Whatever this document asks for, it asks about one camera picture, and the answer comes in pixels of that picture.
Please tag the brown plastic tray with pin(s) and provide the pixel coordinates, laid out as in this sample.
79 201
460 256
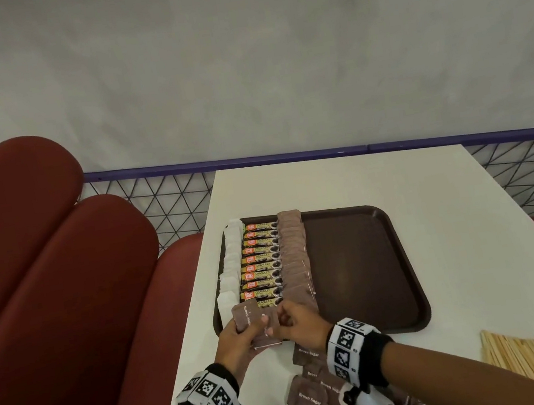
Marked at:
361 266

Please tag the handful of brown sugar packets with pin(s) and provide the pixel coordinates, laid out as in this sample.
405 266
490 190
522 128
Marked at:
258 331

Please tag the person's left hand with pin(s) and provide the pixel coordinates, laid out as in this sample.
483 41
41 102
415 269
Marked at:
231 350

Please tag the marker wristband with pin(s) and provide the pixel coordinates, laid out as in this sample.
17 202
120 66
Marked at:
354 352
209 398

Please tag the person's right hand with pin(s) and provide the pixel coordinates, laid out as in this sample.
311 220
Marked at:
307 324

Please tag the row of white tea bags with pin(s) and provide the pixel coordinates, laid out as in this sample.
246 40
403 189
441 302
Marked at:
227 286

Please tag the person's right forearm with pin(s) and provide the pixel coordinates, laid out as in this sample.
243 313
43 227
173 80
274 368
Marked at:
473 374

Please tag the white tea bag green tag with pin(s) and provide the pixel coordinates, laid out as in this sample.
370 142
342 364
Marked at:
234 225

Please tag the right marker wristband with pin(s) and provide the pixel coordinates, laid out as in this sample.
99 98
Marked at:
354 352

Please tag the row of gold coffee sachets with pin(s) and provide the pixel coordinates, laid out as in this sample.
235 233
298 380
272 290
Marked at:
261 265

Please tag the pile of brown sugar packets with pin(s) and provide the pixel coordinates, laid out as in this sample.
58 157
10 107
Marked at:
309 399

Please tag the row of brown sugar packets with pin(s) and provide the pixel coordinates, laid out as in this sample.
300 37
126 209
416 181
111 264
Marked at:
295 255

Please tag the left marker wristband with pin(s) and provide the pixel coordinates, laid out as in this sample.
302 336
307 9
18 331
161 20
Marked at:
209 398

